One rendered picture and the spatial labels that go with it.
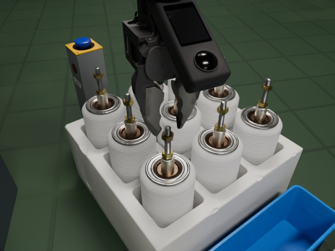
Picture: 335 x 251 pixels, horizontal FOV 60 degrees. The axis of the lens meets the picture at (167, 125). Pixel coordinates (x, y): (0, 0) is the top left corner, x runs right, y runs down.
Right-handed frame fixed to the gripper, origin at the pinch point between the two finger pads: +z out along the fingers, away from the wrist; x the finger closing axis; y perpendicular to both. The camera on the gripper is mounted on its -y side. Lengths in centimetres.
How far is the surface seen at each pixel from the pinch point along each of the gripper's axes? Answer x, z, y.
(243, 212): -15.1, 25.2, -4.1
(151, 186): 3.9, 9.9, -1.4
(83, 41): 4.0, 1.6, 40.4
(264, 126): -22.0, 9.4, 2.6
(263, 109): -22.6, 6.7, 4.4
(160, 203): 3.0, 12.7, -3.1
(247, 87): -57, 35, 47
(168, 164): 0.3, 7.3, -0.4
